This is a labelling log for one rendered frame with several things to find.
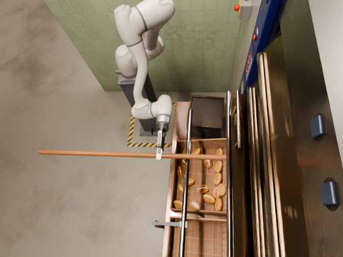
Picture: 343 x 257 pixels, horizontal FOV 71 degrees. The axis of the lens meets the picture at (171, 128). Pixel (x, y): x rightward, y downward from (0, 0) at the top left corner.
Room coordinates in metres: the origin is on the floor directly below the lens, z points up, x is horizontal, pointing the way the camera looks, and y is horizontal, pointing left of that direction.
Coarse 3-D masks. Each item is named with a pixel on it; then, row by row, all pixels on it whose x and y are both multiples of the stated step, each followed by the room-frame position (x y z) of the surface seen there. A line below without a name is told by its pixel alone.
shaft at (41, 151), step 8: (40, 152) 0.73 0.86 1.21; (48, 152) 0.71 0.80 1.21; (56, 152) 0.70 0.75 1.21; (64, 152) 0.68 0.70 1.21; (72, 152) 0.67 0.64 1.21; (80, 152) 0.65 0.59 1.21; (88, 152) 0.64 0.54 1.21; (96, 152) 0.62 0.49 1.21; (104, 152) 0.61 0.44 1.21; (112, 152) 0.59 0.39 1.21; (120, 152) 0.58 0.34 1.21; (128, 152) 0.56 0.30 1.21; (136, 152) 0.55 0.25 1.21
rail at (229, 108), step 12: (228, 96) 0.63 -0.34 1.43; (228, 108) 0.56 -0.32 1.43; (228, 120) 0.49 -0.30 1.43; (228, 132) 0.43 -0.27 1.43; (228, 144) 0.37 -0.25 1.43; (228, 156) 0.31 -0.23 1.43; (228, 168) 0.25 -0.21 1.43; (228, 180) 0.20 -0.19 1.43; (228, 192) 0.15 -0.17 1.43; (228, 204) 0.10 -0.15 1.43; (228, 216) 0.05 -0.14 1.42; (228, 228) 0.00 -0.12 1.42; (228, 240) -0.04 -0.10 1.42; (228, 252) -0.09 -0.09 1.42
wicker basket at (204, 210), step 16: (176, 144) 0.71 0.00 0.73; (192, 144) 0.70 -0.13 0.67; (208, 144) 0.65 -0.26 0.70; (224, 144) 0.61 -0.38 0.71; (176, 160) 0.60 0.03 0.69; (192, 160) 0.59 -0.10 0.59; (224, 160) 0.51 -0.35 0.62; (176, 176) 0.49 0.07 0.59; (192, 176) 0.46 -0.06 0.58; (208, 176) 0.42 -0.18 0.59; (224, 176) 0.38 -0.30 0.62; (176, 192) 0.37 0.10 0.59; (208, 192) 0.30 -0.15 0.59; (176, 208) 0.23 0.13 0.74; (208, 208) 0.18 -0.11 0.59; (224, 208) 0.15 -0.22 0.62
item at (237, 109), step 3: (237, 90) 0.63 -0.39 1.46; (237, 93) 0.61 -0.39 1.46; (237, 96) 0.60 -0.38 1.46; (237, 99) 0.58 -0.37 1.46; (237, 102) 0.56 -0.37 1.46; (237, 105) 0.55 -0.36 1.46; (237, 108) 0.53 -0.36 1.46; (234, 111) 0.54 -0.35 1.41; (237, 111) 0.51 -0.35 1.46; (237, 114) 0.50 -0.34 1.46; (237, 117) 0.48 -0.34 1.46; (237, 120) 0.47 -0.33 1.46; (237, 123) 0.45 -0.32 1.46; (237, 126) 0.43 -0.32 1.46; (237, 129) 0.42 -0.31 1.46; (237, 132) 0.41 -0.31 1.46; (237, 135) 0.39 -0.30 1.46; (237, 138) 0.38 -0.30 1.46; (237, 141) 0.36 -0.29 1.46; (240, 141) 0.36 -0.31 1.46; (237, 144) 0.35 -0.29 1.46; (240, 144) 0.34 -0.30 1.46; (237, 147) 0.33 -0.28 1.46; (240, 147) 0.33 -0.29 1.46
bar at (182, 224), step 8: (192, 112) 0.73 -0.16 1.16; (184, 176) 0.33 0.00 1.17; (184, 184) 0.29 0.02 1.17; (184, 192) 0.25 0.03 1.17; (184, 200) 0.20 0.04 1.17; (184, 208) 0.16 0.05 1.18; (184, 216) 0.12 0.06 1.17; (152, 224) 0.15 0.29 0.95; (160, 224) 0.13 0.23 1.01; (168, 224) 0.11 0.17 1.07; (176, 224) 0.10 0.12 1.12; (184, 224) 0.08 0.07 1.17; (184, 232) 0.04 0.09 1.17; (184, 240) 0.01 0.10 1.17; (184, 248) -0.03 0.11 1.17
